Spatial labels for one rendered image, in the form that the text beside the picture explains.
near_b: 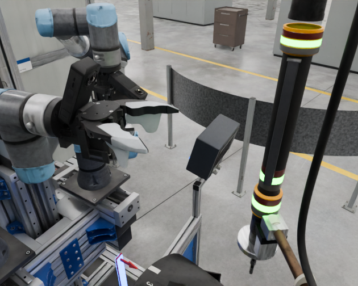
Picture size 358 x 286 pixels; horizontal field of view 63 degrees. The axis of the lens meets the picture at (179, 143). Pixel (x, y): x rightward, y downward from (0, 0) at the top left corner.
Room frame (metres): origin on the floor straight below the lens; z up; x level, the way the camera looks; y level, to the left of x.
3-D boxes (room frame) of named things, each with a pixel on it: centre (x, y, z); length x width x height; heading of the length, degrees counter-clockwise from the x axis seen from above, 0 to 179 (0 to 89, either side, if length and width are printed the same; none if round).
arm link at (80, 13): (0.91, 0.24, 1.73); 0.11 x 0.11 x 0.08; 11
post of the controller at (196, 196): (0.98, -0.08, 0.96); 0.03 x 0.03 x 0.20; 61
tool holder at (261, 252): (0.34, -0.14, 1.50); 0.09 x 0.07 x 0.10; 6
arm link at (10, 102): (0.50, 0.31, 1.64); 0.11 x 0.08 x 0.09; 71
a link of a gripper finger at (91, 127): (0.39, 0.12, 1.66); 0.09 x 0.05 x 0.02; 40
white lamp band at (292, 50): (0.35, -0.14, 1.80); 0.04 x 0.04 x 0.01
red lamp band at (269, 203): (0.35, -0.14, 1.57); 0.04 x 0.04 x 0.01
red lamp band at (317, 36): (0.35, -0.14, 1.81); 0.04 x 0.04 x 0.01
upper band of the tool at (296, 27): (0.35, -0.14, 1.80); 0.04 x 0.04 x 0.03
